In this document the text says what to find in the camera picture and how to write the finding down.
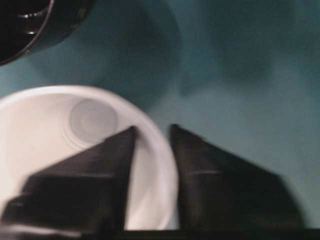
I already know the white paper cup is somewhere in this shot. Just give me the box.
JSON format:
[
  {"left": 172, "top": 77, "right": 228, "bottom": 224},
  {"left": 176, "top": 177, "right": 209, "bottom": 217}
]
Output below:
[{"left": 0, "top": 84, "right": 180, "bottom": 231}]

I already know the black cup holder red handle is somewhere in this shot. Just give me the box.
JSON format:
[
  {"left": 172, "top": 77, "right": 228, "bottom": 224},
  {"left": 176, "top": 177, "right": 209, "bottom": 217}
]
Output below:
[{"left": 0, "top": 0, "right": 95, "bottom": 67}]

